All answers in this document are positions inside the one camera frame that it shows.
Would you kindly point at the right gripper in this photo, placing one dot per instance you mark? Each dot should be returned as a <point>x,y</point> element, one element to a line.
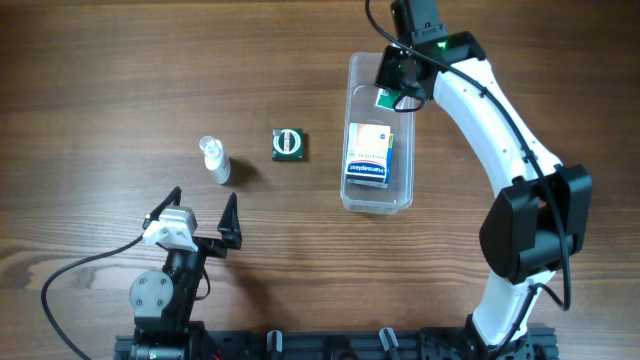
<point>388,70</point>

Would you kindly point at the white green medicine box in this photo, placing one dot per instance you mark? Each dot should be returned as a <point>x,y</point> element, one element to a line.
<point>386,99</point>

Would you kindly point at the dark green small box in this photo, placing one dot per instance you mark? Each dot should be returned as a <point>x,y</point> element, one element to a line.
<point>287,144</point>

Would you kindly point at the white spray bottle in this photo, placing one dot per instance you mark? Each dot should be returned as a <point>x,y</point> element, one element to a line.
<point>216,159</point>

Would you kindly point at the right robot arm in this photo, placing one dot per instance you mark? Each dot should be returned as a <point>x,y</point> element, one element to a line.
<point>539,215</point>

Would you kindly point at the clear plastic container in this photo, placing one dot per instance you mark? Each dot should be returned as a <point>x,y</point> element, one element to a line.
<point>360,108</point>

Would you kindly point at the white Hansaplast plaster box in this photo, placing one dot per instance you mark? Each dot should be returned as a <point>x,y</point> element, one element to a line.
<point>367,154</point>

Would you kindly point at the blue medicine box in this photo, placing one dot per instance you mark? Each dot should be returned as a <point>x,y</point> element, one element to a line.
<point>389,160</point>

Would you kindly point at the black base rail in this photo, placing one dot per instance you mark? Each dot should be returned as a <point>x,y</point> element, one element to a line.
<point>330,345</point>

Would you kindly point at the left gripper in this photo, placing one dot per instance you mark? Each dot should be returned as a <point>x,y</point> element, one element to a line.
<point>206,243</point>

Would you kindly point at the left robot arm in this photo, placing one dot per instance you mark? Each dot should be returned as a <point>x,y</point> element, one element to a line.
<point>163,299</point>

